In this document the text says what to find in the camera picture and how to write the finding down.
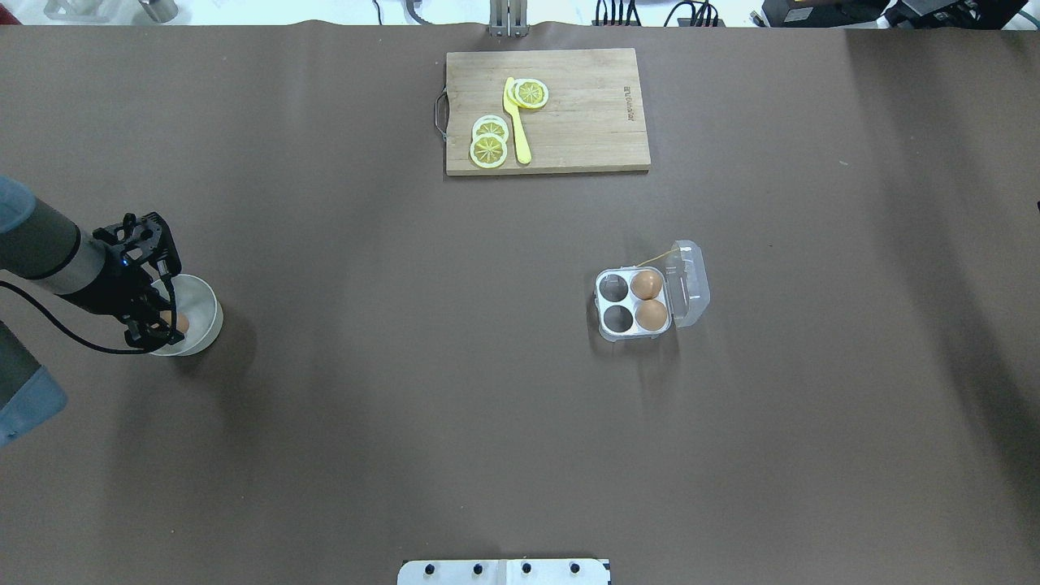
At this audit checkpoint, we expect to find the black camera mount wrist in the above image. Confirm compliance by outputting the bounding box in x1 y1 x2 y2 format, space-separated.
92 212 171 269

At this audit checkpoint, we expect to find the aluminium frame post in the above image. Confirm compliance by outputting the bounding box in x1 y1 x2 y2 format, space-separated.
487 0 530 39

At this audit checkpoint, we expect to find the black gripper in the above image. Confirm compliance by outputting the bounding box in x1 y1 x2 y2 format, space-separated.
62 236 186 349

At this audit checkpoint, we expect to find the brown egg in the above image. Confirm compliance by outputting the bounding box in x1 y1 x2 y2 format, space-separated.
161 311 190 336
635 299 670 331
630 270 664 301

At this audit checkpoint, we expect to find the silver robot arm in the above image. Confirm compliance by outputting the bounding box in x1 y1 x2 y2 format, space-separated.
1 177 189 444

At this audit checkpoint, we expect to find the lemon slice pair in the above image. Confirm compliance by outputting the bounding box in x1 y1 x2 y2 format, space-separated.
509 78 549 110

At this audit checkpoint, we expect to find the lemon slice near handle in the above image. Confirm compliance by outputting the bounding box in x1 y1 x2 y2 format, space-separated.
469 115 509 169

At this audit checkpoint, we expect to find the wooden cutting board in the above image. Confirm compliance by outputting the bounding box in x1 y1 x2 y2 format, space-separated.
444 48 651 176

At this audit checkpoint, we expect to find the clear plastic egg box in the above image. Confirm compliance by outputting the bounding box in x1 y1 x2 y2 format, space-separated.
593 240 712 342

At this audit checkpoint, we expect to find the white ceramic bowl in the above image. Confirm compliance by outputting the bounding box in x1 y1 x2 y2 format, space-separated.
151 274 223 357

